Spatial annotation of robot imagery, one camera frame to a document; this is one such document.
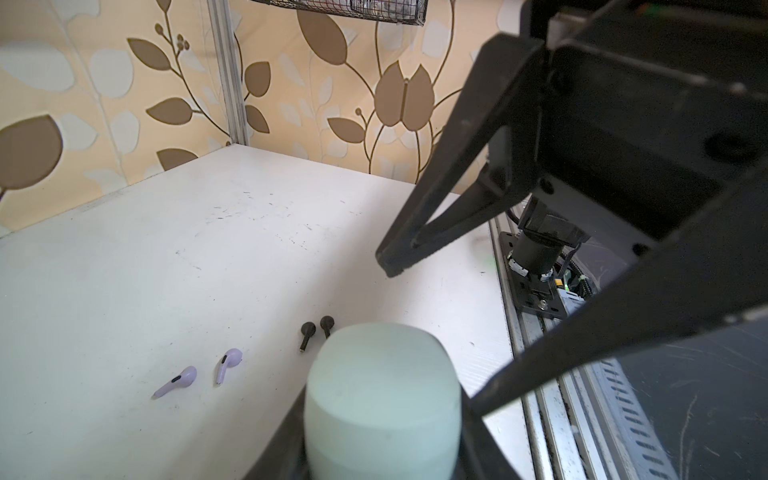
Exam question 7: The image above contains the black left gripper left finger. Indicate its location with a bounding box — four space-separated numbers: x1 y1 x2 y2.
244 389 309 480

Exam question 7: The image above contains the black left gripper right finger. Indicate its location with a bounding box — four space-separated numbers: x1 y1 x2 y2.
458 391 521 480

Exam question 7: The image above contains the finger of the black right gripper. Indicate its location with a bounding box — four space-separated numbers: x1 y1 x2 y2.
376 34 546 278
471 173 767 416

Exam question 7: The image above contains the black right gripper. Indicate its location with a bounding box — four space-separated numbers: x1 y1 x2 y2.
520 1 767 262

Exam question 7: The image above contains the mint green charging case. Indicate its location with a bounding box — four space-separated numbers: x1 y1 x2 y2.
304 323 462 479

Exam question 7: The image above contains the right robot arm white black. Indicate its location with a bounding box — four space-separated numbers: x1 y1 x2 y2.
376 1 767 416

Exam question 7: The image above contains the purple earbud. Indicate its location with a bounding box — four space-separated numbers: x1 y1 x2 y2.
215 348 243 385
151 366 197 400

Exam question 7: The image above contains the black earbud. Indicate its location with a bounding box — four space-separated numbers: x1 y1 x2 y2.
299 322 316 353
320 315 335 338

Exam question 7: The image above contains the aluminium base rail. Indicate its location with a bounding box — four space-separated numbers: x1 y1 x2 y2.
489 215 679 479

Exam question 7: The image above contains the black wire basket right wall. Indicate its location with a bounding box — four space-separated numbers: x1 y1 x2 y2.
255 0 428 26

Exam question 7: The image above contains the aluminium frame post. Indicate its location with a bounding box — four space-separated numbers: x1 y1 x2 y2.
207 0 249 146

